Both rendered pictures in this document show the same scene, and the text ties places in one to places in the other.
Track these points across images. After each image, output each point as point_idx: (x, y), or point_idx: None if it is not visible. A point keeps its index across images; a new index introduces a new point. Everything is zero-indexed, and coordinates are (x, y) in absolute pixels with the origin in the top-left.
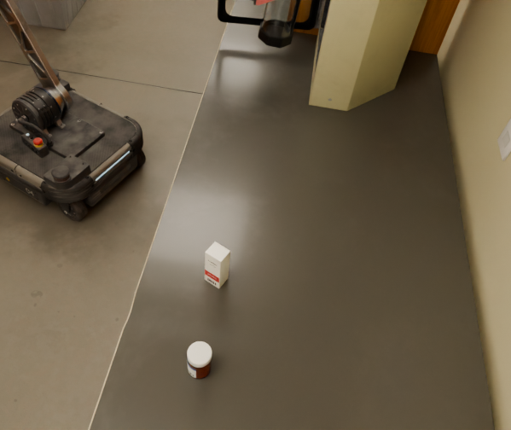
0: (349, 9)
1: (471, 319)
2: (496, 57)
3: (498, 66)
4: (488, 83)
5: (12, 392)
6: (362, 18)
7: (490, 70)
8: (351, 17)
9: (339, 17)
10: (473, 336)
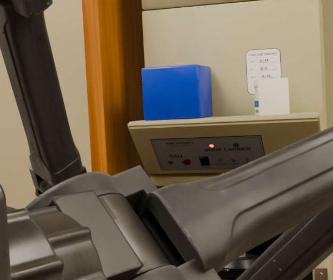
0: (331, 262)
1: None
2: None
3: None
4: None
5: None
6: (332, 266)
7: None
8: (331, 270)
9: (331, 276)
10: None
